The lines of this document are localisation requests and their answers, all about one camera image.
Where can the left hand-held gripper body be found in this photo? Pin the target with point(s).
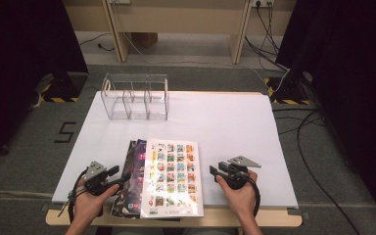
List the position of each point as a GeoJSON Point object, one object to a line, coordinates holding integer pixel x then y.
{"type": "Point", "coordinates": [94, 169]}

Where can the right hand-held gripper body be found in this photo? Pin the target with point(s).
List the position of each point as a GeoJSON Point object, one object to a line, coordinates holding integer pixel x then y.
{"type": "Point", "coordinates": [238, 176]}

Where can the thick black-fronted magazine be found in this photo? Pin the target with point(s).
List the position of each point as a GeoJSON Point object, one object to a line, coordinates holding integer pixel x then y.
{"type": "Point", "coordinates": [119, 204]}

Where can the white picture-grid magazine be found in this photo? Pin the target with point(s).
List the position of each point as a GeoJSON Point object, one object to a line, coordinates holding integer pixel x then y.
{"type": "Point", "coordinates": [173, 176]}

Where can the clear acrylic magazine rack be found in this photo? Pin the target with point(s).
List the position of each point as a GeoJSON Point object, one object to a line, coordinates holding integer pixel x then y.
{"type": "Point", "coordinates": [124, 115]}

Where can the person's right hand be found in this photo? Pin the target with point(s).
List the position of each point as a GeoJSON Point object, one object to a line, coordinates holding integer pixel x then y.
{"type": "Point", "coordinates": [241, 200]}

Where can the person's left hand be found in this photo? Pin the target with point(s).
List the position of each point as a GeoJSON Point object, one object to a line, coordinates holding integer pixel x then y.
{"type": "Point", "coordinates": [89, 205]}

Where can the white table mat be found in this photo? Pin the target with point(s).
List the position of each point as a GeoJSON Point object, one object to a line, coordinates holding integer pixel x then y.
{"type": "Point", "coordinates": [225, 130]}

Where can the grey tape piece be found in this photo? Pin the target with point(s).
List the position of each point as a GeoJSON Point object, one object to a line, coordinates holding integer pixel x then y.
{"type": "Point", "coordinates": [50, 206]}
{"type": "Point", "coordinates": [295, 211]}

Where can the black curtain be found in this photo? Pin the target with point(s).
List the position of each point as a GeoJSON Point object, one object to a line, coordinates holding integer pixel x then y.
{"type": "Point", "coordinates": [13, 65]}
{"type": "Point", "coordinates": [355, 81]}

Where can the brown cardboard box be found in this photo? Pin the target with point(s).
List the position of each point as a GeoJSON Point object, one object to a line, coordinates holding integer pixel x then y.
{"type": "Point", "coordinates": [143, 39]}

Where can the beige wooden desk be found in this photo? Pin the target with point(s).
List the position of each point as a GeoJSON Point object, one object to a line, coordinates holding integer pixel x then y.
{"type": "Point", "coordinates": [176, 16]}

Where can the white power strip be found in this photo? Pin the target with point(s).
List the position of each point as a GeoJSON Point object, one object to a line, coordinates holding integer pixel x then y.
{"type": "Point", "coordinates": [120, 1]}

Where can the white wall socket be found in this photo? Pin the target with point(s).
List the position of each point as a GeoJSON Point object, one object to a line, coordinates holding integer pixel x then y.
{"type": "Point", "coordinates": [262, 3]}

